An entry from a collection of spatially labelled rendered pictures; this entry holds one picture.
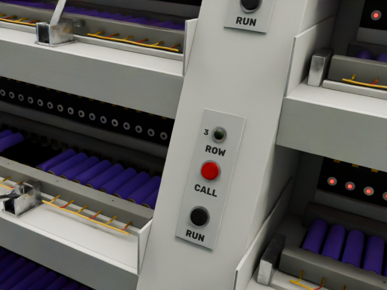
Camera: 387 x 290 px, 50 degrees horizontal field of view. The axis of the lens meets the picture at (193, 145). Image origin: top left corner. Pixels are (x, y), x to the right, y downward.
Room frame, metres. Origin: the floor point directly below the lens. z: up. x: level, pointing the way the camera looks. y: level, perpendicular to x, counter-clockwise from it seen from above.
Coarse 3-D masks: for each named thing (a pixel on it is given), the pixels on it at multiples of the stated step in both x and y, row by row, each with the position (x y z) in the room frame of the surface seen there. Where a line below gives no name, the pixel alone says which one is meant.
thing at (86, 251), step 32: (64, 128) 0.65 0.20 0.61; (96, 128) 0.62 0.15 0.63; (0, 192) 0.51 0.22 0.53; (0, 224) 0.47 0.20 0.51; (32, 224) 0.45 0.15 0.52; (64, 224) 0.46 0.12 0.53; (96, 224) 0.46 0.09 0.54; (32, 256) 0.46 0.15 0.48; (64, 256) 0.43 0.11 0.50; (96, 256) 0.41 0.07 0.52; (128, 256) 0.42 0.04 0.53; (96, 288) 0.43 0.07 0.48; (128, 288) 0.40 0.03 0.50
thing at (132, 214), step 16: (0, 160) 0.54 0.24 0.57; (0, 176) 0.53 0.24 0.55; (16, 176) 0.52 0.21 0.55; (32, 176) 0.51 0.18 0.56; (48, 176) 0.51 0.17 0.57; (48, 192) 0.50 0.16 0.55; (64, 192) 0.49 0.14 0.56; (80, 192) 0.48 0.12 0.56; (96, 192) 0.48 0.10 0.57; (96, 208) 0.47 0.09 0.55; (112, 208) 0.46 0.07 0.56; (128, 208) 0.46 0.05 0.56; (144, 208) 0.46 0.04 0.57; (128, 224) 0.45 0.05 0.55; (144, 224) 0.45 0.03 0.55
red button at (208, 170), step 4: (204, 164) 0.37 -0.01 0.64; (208, 164) 0.37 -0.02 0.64; (212, 164) 0.37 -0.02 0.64; (204, 168) 0.37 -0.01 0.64; (208, 168) 0.37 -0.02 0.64; (212, 168) 0.37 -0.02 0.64; (216, 168) 0.37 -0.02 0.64; (204, 172) 0.37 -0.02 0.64; (208, 172) 0.37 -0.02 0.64; (212, 172) 0.37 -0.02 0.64; (216, 172) 0.37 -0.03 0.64; (204, 176) 0.37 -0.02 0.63; (208, 176) 0.37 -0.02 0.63; (212, 176) 0.37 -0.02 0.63; (216, 176) 0.37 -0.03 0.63
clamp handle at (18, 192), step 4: (16, 188) 0.47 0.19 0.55; (20, 188) 0.47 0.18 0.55; (16, 192) 0.47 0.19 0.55; (20, 192) 0.47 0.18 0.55; (0, 196) 0.45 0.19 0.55; (4, 196) 0.45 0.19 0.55; (8, 196) 0.46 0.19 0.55; (12, 196) 0.46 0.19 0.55; (16, 196) 0.46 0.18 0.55; (0, 200) 0.44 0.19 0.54; (4, 200) 0.45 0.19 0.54
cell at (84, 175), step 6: (102, 162) 0.56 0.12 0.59; (108, 162) 0.57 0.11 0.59; (90, 168) 0.54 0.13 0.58; (96, 168) 0.55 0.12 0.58; (102, 168) 0.55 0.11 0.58; (108, 168) 0.56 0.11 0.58; (84, 174) 0.53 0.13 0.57; (90, 174) 0.53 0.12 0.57; (96, 174) 0.54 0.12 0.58; (78, 180) 0.51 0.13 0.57; (84, 180) 0.52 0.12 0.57
